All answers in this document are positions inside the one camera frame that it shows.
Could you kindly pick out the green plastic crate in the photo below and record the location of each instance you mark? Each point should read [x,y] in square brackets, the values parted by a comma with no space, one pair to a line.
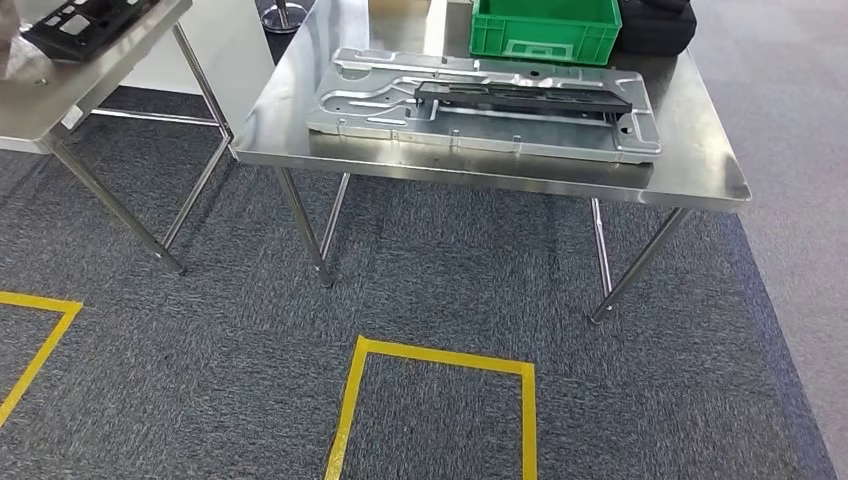
[543,43]

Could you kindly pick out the chrome stanchion post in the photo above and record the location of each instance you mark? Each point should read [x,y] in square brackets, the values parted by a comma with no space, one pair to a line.
[285,23]

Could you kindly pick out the white panel stand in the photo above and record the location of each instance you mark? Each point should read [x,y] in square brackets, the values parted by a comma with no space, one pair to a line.
[225,46]

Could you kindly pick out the black carrying bag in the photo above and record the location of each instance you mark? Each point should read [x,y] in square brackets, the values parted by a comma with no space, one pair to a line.
[656,33]

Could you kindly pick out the black item on side table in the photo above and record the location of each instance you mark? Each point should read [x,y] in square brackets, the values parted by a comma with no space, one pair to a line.
[99,26]

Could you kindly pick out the steel side table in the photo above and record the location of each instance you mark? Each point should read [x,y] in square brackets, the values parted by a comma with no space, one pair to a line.
[40,106]

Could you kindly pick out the stainless steel workbench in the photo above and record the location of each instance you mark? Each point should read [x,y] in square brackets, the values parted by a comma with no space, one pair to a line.
[696,166]

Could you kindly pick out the stamped silver metal plate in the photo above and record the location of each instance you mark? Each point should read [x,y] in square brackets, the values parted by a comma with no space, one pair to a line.
[371,126]

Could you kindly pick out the black plastic plate frame part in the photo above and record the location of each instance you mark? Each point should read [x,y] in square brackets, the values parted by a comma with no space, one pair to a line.
[530,99]

